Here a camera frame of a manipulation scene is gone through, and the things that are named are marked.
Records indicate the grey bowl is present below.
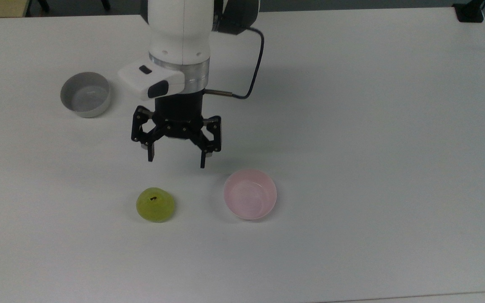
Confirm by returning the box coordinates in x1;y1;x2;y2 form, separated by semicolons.
60;72;112;119

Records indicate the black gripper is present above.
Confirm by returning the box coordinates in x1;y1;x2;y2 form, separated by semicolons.
131;90;223;169

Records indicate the pink bowl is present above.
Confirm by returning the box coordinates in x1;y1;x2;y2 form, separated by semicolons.
223;169;277;221

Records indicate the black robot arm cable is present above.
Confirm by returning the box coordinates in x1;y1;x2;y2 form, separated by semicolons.
205;27;265;100

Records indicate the black stand clamp base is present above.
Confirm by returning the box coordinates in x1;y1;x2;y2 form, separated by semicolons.
452;0;485;23

